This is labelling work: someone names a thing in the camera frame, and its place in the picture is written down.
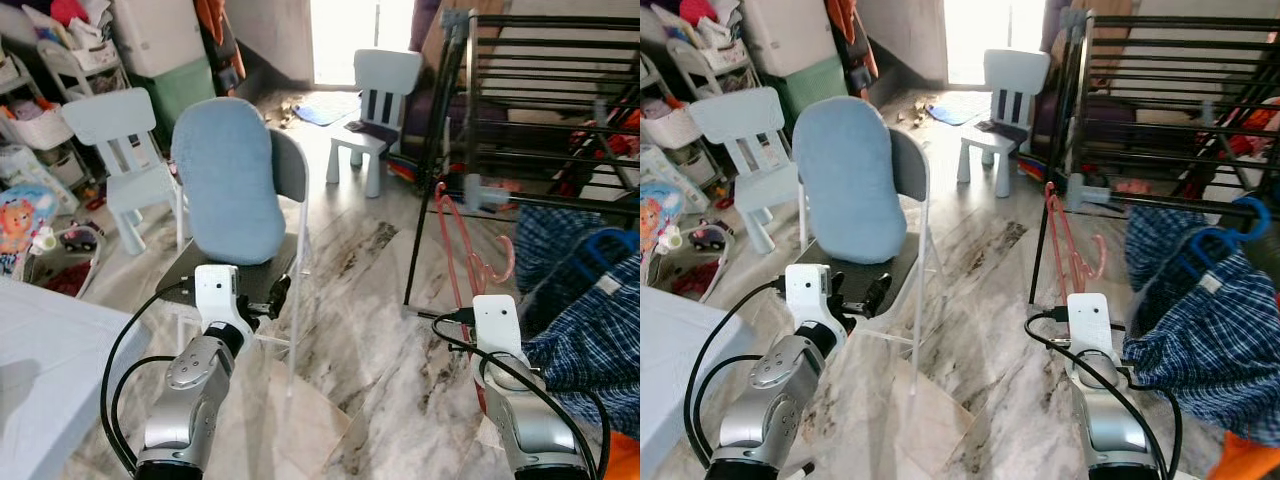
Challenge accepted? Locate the blue cushion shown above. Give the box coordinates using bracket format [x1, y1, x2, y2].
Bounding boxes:
[792, 97, 909, 266]
[170, 97, 287, 266]

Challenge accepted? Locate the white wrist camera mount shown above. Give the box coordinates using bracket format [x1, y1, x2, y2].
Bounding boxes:
[1066, 293, 1113, 359]
[472, 294, 523, 356]
[194, 264, 241, 331]
[785, 264, 833, 326]

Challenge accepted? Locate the blue door mat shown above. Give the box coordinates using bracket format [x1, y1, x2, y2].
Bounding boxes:
[925, 100, 981, 127]
[293, 100, 351, 127]

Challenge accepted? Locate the white folding table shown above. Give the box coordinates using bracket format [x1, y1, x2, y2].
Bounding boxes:
[0, 278, 151, 480]
[640, 285, 736, 480]

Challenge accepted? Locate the colourful cartoon bag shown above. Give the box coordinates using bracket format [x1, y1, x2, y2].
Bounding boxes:
[640, 183, 686, 256]
[0, 185, 59, 276]

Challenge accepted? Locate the blue plastic hanger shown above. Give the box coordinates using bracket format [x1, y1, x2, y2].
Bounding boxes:
[1180, 195, 1273, 281]
[565, 228, 641, 291]

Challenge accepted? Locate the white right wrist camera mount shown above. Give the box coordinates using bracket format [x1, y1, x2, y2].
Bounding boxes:
[472, 294, 523, 356]
[1066, 293, 1113, 359]

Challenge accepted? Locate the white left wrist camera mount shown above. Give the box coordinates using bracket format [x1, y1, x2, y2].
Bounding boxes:
[194, 264, 241, 331]
[785, 264, 833, 326]

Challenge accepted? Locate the green storage box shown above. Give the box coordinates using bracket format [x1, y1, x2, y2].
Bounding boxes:
[780, 55, 851, 126]
[148, 58, 216, 131]

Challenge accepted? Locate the grey folding chair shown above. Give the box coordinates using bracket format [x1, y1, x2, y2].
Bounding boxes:
[790, 125, 946, 396]
[155, 125, 311, 401]

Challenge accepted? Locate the black drying rack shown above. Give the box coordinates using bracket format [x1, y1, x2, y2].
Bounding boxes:
[1028, 10, 1280, 311]
[403, 10, 641, 311]

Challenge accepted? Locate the blue plaid shirt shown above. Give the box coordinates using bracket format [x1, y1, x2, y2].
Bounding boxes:
[1120, 200, 1280, 446]
[515, 200, 641, 441]

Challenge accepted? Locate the orange shirt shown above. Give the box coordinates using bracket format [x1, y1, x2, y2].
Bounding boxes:
[605, 432, 641, 480]
[1205, 432, 1280, 480]

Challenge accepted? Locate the white storage box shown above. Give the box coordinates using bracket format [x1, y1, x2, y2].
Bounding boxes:
[112, 0, 206, 79]
[742, 0, 831, 79]

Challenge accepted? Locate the white laundry basket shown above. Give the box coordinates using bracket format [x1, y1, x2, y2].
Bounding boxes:
[5, 105, 76, 151]
[640, 105, 706, 151]

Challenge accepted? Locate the pink plastic hanger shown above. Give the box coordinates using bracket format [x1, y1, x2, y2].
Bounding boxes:
[433, 182, 518, 311]
[1045, 182, 1109, 301]

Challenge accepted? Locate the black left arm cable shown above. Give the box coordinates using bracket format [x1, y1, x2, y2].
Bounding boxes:
[683, 280, 791, 471]
[100, 280, 196, 476]

